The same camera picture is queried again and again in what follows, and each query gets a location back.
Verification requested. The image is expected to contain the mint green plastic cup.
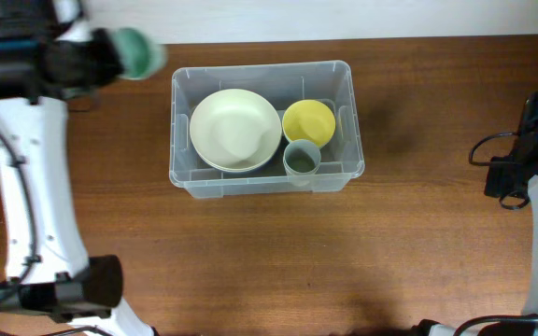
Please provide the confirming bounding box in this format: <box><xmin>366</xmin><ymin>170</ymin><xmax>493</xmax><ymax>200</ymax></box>
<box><xmin>110</xmin><ymin>27</ymin><xmax>167</xmax><ymax>80</ymax></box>

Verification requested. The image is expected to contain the beige plastic plate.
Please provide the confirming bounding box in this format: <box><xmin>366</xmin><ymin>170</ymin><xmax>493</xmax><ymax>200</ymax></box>
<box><xmin>190</xmin><ymin>89</ymin><xmax>282</xmax><ymax>161</ymax></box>
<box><xmin>200</xmin><ymin>155</ymin><xmax>275</xmax><ymax>174</ymax></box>

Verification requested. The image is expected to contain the yellow plastic bowl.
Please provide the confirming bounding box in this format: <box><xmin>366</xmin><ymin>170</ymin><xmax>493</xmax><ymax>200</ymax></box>
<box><xmin>282</xmin><ymin>100</ymin><xmax>336</xmax><ymax>147</ymax></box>

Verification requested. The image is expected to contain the grey plastic cup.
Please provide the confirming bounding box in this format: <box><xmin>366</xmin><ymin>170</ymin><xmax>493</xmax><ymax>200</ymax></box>
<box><xmin>283</xmin><ymin>139</ymin><xmax>321</xmax><ymax>175</ymax></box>

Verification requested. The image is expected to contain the cream plastic cup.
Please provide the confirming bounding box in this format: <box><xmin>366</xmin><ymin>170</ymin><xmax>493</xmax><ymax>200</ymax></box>
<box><xmin>288</xmin><ymin>174</ymin><xmax>315</xmax><ymax>187</ymax></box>

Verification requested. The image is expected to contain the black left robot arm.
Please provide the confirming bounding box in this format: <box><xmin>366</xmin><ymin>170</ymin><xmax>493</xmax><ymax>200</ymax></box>
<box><xmin>0</xmin><ymin>1</ymin><xmax>165</xmax><ymax>335</ymax></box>

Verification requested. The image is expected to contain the clear plastic storage bin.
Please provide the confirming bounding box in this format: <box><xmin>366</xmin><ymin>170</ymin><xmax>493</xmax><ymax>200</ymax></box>
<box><xmin>168</xmin><ymin>60</ymin><xmax>365</xmax><ymax>199</ymax></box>

